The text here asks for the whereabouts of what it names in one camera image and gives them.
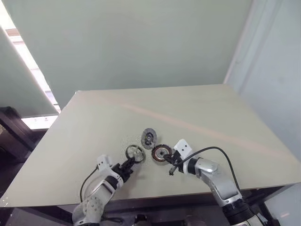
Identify grey round motor lid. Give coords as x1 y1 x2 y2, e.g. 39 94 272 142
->
142 127 158 150

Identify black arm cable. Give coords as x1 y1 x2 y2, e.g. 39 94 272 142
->
79 165 98 203
180 146 241 192

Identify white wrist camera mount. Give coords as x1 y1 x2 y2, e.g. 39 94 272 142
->
96 154 112 173
173 138 192 163

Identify bright window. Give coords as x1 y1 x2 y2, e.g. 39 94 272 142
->
0 16 61 129

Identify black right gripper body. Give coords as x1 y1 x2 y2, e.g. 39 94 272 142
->
172 151 187 174

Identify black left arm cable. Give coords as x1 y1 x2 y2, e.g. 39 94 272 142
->
79 165 98 203

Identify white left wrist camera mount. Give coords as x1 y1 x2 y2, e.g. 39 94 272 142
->
96 154 112 173

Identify dark wooden furniture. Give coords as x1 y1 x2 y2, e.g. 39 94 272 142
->
0 106 50 196

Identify dark table frame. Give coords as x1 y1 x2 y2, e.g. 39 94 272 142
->
9 181 301 226

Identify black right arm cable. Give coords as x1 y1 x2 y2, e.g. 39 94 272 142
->
180 146 241 192

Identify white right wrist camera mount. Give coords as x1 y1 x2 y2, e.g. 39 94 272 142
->
173 138 192 163

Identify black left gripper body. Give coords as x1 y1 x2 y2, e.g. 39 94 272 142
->
111 162 135 184

